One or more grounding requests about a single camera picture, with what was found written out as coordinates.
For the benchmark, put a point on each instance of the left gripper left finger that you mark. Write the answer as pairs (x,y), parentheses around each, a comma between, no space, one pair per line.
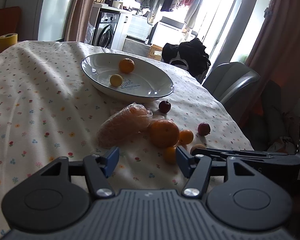
(60,194)

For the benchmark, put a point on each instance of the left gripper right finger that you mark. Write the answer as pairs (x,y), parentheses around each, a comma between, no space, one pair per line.
(246,200)

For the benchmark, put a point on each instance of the small tan round fruit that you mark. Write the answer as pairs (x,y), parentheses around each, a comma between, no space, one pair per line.
(195,147)

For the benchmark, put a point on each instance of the small orange kumquat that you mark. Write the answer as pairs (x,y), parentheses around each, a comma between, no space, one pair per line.
(185,137)

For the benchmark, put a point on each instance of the small yellow round fruit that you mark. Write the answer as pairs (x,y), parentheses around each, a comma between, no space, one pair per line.
(116,80)

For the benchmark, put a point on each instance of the medium orange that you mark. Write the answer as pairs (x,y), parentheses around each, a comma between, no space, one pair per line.
(126,65)

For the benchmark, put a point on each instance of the white kitchen cabinet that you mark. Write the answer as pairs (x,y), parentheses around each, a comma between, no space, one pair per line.
(133,26)

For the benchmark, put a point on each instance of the red plum near edge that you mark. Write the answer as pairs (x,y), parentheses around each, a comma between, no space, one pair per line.
(203,129)

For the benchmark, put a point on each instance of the small orange mandarin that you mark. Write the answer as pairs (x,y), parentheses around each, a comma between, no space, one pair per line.
(169,155)

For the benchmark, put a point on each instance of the floral white tablecloth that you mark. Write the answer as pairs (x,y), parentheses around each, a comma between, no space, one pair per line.
(50,109)

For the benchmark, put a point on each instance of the plastic-wrapped orange fruit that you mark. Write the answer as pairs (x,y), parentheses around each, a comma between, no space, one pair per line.
(127,122)

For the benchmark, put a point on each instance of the grey dining chair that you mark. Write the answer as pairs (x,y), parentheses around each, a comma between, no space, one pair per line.
(232,85)

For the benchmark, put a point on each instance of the large orange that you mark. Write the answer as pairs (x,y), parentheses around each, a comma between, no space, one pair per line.
(163,133)

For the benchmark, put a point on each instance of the pink curtain right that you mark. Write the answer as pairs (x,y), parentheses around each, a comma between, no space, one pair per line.
(276,52)

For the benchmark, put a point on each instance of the pink curtain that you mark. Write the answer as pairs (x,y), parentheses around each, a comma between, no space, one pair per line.
(78,19)
(276,52)

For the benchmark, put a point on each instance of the dark red plum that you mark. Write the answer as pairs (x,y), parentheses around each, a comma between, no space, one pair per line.
(164,107)

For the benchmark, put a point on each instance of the black clothes pile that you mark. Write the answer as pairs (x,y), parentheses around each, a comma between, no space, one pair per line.
(190,56)

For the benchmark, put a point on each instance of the white ceramic bowl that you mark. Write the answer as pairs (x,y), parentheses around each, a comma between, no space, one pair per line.
(145,83)

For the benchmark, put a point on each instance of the yellow tape roll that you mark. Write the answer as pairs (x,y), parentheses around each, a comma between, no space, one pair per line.
(7,41)

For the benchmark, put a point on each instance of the cardboard box on floor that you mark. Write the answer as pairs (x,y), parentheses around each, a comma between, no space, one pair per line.
(155,52)

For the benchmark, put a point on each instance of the clear plastic bag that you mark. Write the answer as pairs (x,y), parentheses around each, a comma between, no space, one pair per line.
(89,34)

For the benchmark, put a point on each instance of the orange wooden chair back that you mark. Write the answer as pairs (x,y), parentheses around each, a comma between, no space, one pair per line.
(9,20)

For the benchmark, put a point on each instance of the grey washing machine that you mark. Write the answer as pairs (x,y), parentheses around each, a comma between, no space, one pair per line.
(105,28)

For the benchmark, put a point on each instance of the white refrigerator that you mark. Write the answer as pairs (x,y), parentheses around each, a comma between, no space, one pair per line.
(42,20)

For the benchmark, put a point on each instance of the pink curtain left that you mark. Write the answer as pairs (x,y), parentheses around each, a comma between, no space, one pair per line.
(78,19)

